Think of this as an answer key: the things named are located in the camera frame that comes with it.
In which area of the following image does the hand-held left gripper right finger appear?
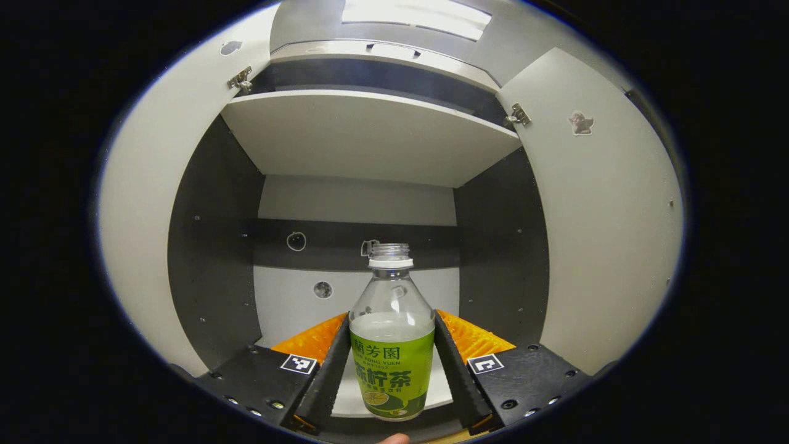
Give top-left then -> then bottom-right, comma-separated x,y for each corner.
433,310 -> 595,435

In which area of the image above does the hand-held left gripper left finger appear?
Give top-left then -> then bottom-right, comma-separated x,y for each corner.
196,313 -> 351,434

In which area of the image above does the green label clear bottle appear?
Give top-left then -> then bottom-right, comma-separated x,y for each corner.
348,242 -> 436,422

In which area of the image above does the cabinet door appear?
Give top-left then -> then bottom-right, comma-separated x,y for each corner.
496,47 -> 685,377
97,5 -> 281,378

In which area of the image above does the grey white cabinet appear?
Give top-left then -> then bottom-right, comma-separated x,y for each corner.
166,39 -> 550,442

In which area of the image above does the wide cabinet shelf board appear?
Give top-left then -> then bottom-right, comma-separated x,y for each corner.
220,89 -> 523,189

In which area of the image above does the large ceiling light panel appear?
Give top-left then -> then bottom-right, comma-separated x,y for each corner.
342,0 -> 493,42

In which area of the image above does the thin black cabinet handle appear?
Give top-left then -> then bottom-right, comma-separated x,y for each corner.
367,42 -> 421,60

